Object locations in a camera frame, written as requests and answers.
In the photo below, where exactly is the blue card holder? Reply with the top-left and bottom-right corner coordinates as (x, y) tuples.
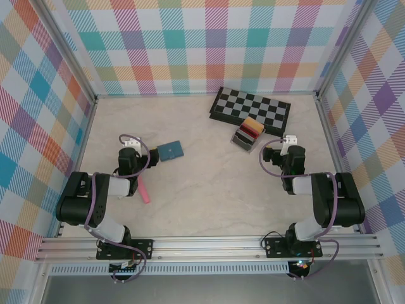
(156, 140), (185, 163)

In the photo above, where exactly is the clear acrylic card stand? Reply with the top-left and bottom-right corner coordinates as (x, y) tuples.
(230, 116), (266, 155)

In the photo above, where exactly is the stack of black cards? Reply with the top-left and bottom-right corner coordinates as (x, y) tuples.
(234, 131), (258, 149)

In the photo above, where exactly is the stack of red cards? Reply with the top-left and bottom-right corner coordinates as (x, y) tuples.
(239, 123), (262, 139)

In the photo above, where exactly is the stack of gold cards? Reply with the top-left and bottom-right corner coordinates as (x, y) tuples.
(242, 117), (265, 134)

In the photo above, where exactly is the pink stick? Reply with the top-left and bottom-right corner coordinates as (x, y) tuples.
(137, 176), (152, 205)

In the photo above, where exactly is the black folding chessboard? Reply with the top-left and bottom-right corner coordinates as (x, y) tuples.
(208, 86), (292, 138)

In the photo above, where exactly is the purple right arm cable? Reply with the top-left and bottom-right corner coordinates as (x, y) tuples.
(259, 138), (342, 281)

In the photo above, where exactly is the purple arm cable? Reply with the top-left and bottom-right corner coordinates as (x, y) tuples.
(84, 134), (150, 284)
(259, 138), (342, 281)

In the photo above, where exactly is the aluminium table side rail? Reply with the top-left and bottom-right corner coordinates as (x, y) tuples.
(315, 94), (363, 235)
(56, 96), (99, 238)

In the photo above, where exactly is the thin aluminium table rail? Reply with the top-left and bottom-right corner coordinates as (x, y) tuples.
(94, 91), (319, 98)

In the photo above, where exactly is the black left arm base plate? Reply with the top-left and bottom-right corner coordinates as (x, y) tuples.
(96, 239), (154, 261)

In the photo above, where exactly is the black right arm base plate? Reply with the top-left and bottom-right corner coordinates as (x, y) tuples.
(264, 236), (323, 259)

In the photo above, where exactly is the long aluminium mounting rail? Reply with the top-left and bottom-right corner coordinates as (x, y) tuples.
(34, 234), (385, 262)

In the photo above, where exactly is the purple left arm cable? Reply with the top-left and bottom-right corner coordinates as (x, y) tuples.
(84, 134), (150, 284)

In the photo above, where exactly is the slotted grey cable duct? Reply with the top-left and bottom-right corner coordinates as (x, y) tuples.
(49, 264), (292, 276)

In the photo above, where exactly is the aluminium frame post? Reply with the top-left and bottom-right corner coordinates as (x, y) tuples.
(33, 0), (98, 104)
(315, 0), (379, 101)

